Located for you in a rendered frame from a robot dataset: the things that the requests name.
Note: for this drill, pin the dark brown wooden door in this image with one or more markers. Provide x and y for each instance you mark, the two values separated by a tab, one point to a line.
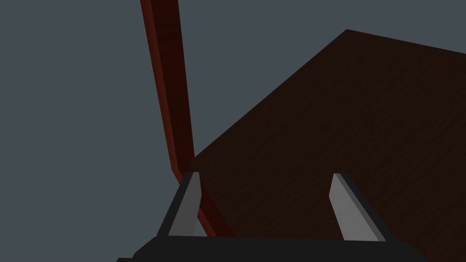
327	127

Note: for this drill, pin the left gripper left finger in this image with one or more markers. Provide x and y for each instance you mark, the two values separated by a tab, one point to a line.
184	214

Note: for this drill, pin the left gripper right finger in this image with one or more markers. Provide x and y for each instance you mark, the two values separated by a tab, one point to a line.
355	218

